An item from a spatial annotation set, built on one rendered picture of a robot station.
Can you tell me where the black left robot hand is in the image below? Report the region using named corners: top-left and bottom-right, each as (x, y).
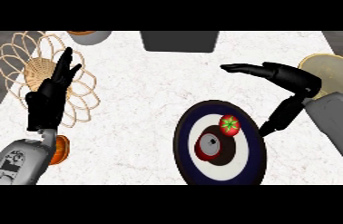
top-left (24, 46), bottom-right (84, 132)

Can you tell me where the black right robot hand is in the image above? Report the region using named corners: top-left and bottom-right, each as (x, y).
top-left (220, 61), bottom-right (322, 138)

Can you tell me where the pale yellow bowl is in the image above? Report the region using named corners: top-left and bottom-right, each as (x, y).
top-left (297, 53), bottom-right (343, 101)

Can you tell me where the red can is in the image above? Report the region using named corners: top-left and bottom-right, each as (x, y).
top-left (192, 132), bottom-right (222, 162)

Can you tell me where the dark blue and white plate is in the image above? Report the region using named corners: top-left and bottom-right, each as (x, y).
top-left (173, 99), bottom-right (268, 186)

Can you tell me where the dark grey flat slab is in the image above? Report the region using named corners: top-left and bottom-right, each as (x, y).
top-left (0, 31), bottom-right (47, 104)

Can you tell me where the grey slanted panel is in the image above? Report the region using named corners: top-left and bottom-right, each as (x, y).
top-left (321, 31), bottom-right (343, 57)

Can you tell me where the orange fruit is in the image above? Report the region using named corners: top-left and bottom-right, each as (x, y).
top-left (49, 134), bottom-right (71, 166)

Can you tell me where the red tomato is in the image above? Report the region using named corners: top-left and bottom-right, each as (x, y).
top-left (219, 113), bottom-right (242, 137)

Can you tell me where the dark grey box appliance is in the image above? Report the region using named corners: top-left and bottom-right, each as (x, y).
top-left (139, 31), bottom-right (222, 54)

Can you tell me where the tan wire basket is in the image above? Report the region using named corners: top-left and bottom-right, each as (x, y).
top-left (0, 31), bottom-right (102, 129)

